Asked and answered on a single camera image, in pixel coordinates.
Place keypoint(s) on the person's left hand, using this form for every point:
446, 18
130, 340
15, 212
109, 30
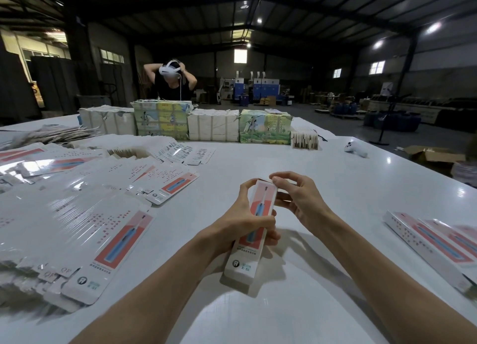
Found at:
237, 224

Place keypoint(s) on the person's right hand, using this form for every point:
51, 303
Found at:
305, 202

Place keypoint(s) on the toothbrush box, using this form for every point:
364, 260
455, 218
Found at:
244, 262

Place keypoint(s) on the pile of carton blanks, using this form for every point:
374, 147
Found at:
74, 209

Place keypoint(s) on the person's left forearm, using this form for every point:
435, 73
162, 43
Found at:
153, 295

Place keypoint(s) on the person's right forearm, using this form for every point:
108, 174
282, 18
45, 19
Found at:
399, 284

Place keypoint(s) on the small beige card stack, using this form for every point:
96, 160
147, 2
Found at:
305, 140

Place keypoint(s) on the small black tool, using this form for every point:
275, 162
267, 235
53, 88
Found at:
320, 136

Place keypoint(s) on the small white object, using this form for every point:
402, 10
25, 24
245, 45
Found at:
356, 147

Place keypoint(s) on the green printed carton bundle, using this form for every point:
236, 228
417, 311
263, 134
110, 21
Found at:
265, 127

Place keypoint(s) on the row of white cartons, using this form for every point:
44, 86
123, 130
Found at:
108, 121
213, 126

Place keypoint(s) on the blue machine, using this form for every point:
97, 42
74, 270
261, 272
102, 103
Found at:
264, 92

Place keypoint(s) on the black floor stand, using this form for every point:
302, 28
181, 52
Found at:
391, 120

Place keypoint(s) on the blue bins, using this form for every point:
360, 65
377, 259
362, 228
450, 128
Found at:
393, 121

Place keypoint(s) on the green yellow carton bundle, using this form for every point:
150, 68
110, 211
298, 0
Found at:
162, 121

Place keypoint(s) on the open cardboard box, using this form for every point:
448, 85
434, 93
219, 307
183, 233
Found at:
436, 158

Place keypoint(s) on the square bright window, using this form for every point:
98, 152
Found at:
241, 56

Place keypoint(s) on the white plastic bags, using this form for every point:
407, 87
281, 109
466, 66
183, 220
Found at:
466, 174

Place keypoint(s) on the white headset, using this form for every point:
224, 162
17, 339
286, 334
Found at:
171, 68

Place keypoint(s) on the grey crate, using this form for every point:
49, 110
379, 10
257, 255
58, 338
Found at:
94, 101

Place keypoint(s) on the pile of grey flat sheets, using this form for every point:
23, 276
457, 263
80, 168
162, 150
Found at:
48, 136

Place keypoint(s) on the dark grey cabinet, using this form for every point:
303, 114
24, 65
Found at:
58, 86

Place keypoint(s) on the small wall window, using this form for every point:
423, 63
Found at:
337, 73

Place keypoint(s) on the double wall window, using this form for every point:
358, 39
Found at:
377, 68

